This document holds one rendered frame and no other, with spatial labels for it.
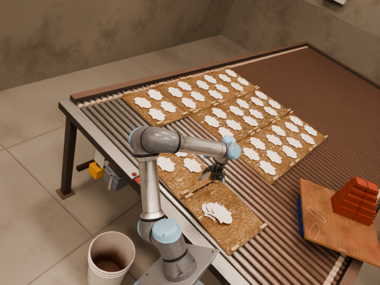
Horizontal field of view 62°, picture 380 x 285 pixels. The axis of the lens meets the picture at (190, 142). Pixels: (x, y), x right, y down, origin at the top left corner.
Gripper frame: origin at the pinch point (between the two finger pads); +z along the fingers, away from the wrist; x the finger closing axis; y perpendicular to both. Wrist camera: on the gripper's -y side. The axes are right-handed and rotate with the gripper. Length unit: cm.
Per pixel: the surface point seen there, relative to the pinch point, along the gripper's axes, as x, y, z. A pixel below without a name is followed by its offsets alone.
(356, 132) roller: 168, -128, 12
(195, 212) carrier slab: -6.9, 17.3, 9.4
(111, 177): -59, -8, 19
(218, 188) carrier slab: 8.3, -5.7, 8.8
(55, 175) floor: -114, -71, 93
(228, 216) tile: 11.8, 17.7, 7.6
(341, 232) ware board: 82, 18, 4
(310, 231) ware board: 60, 22, 3
